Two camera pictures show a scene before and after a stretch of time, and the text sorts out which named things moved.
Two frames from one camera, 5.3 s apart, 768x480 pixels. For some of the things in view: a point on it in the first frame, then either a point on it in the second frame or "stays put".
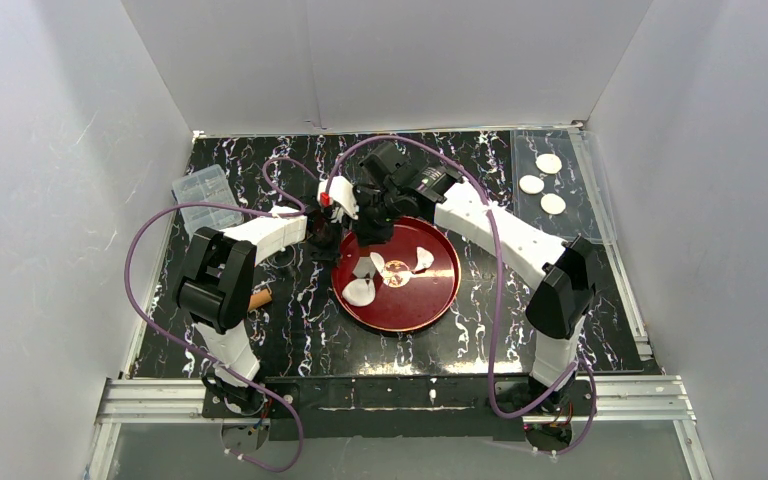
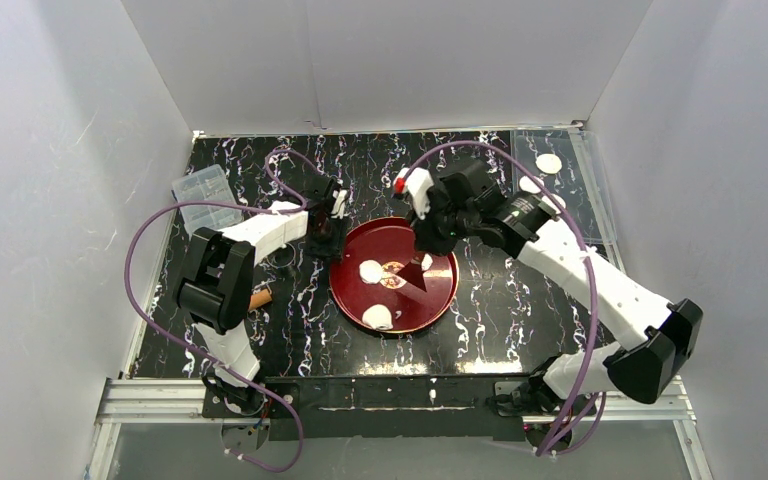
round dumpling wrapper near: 553,204 stays put
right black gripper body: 371,221 -> 429,235
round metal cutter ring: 282,259 stays put
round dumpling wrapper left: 531,184 stays put
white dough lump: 378,262 -> 427,261
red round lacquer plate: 402,285 stays put
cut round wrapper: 358,292 -> 378,316
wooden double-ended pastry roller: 259,298 stays put
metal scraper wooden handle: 363,267 -> 413,273
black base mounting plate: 398,408 stays put
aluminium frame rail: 134,399 stays put
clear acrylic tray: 559,181 stays put
